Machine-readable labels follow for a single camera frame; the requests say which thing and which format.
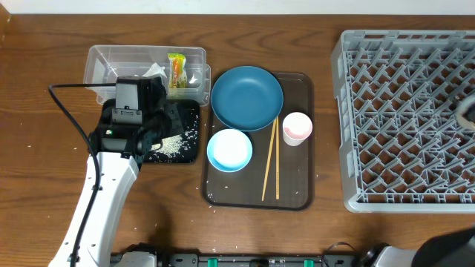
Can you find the pile of rice grains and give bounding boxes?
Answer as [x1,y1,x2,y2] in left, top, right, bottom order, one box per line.
[148,130,199,163]

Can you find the black rectangular tray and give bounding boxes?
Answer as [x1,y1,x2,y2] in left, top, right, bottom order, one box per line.
[144,99,200,163]

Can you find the orange green snack wrapper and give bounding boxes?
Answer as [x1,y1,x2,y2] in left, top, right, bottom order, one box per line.
[168,53,187,88]

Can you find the white tissue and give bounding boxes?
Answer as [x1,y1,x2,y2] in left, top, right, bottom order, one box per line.
[142,63,167,78]

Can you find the small light blue bowl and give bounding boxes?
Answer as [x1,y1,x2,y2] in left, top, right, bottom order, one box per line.
[206,129,253,173]

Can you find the white cup pink inside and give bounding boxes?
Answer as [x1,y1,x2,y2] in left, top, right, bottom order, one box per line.
[282,112,312,146]

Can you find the white cup green inside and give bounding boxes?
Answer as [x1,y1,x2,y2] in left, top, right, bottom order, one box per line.
[455,96,475,131]

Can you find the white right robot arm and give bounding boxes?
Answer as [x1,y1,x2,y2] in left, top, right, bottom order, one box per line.
[352,227,474,267]

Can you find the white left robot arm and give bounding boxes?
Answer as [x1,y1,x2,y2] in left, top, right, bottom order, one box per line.
[48,74,184,266]

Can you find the clear plastic waste bin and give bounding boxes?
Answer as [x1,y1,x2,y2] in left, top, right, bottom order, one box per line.
[83,45,211,106]

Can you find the grey dishwasher rack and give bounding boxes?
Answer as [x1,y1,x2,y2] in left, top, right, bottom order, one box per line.
[331,30,474,214]

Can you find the large blue plate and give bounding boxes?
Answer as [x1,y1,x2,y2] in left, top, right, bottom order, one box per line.
[211,66,284,131]

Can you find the left wooden chopstick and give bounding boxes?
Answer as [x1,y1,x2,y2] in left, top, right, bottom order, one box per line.
[261,118,278,202]

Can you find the wooden chopstick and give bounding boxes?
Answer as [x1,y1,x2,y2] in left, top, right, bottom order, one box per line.
[261,118,278,202]
[275,116,280,200]

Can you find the right wooden chopstick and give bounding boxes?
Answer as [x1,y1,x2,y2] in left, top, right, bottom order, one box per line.
[275,116,280,200]

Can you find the brown serving tray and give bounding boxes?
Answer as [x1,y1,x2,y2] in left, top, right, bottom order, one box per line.
[202,72,315,211]

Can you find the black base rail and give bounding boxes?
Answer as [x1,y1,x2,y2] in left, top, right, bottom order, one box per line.
[111,243,357,267]

